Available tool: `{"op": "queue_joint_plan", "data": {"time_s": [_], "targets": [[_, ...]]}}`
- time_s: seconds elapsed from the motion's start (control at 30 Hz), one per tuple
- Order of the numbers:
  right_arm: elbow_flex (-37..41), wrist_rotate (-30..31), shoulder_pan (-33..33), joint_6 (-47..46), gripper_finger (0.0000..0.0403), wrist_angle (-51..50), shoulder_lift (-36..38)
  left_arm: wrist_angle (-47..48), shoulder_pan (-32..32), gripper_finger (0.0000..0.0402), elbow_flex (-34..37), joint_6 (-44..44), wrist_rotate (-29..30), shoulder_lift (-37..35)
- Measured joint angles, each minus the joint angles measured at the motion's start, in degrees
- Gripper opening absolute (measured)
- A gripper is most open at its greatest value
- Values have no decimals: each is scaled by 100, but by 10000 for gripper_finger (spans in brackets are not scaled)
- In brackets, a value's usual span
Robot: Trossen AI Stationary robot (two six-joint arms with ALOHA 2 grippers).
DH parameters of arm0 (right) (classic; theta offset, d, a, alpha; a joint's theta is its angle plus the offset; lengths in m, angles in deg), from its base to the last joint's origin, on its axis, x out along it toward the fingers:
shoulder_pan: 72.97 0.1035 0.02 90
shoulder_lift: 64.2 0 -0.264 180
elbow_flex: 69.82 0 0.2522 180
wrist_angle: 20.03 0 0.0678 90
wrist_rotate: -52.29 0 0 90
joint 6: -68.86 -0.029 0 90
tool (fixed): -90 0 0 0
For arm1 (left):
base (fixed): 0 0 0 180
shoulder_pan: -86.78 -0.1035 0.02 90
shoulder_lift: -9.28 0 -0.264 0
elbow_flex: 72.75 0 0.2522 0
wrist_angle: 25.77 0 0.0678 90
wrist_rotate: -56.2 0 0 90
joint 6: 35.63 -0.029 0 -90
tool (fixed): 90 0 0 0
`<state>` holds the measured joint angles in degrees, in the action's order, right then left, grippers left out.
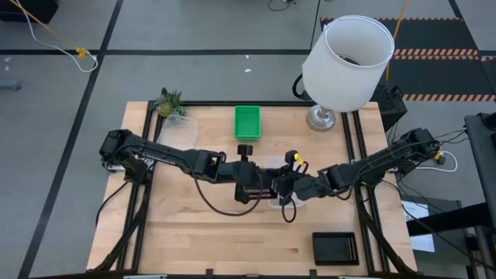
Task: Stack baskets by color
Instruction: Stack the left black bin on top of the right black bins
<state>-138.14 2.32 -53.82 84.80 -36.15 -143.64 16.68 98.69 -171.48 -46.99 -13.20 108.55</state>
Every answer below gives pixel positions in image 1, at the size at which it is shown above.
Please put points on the black equipment box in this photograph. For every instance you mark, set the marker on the black equipment box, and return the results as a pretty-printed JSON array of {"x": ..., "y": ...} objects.
[{"x": 391, "y": 106}]

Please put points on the black hazard-striped floor mat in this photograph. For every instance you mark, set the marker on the black hazard-striped floor mat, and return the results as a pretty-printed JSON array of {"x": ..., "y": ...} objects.
[{"x": 438, "y": 35}]

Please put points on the white paper sheet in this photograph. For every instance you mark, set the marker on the white paper sheet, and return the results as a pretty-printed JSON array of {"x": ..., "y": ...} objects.
[{"x": 420, "y": 240}]

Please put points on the black metal stand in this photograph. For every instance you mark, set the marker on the black metal stand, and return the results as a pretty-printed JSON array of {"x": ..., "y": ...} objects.
[{"x": 480, "y": 155}]

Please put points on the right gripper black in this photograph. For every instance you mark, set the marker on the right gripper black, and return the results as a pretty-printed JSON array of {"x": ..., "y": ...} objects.
[{"x": 306, "y": 188}]

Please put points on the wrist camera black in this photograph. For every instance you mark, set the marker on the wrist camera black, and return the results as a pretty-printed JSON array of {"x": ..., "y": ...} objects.
[
  {"x": 245, "y": 150},
  {"x": 290, "y": 157}
]

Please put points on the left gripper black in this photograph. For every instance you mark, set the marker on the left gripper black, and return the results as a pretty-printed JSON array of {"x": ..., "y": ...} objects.
[{"x": 248, "y": 174}]

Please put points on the black box on floor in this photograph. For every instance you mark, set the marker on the black box on floor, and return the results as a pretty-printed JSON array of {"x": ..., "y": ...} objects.
[{"x": 27, "y": 9}]

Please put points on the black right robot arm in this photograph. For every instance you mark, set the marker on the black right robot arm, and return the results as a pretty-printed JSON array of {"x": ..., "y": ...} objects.
[{"x": 379, "y": 159}]

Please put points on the table lamp white shade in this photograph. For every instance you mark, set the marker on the table lamp white shade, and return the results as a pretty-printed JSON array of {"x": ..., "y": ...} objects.
[{"x": 345, "y": 77}]

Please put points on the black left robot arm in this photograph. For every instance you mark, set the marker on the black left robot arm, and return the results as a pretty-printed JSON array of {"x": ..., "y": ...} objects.
[{"x": 174, "y": 155}]

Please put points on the small potted succulent plant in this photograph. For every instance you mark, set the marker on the small potted succulent plant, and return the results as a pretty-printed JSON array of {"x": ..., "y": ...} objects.
[{"x": 169, "y": 104}]

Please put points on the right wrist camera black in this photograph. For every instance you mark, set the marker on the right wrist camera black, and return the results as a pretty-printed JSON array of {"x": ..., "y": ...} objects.
[{"x": 290, "y": 157}]

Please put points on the black aluminium table frame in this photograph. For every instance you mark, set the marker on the black aluminium table frame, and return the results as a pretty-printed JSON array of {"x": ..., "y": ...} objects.
[{"x": 232, "y": 103}]

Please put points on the grey floor object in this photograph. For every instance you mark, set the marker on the grey floor object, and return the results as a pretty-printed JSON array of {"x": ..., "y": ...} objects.
[{"x": 9, "y": 85}]

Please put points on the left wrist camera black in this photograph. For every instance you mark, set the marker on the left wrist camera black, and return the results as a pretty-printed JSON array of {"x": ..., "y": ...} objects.
[{"x": 245, "y": 150}]

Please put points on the green plastic slotted basket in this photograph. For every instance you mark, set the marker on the green plastic slotted basket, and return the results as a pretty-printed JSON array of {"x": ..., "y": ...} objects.
[{"x": 247, "y": 122}]

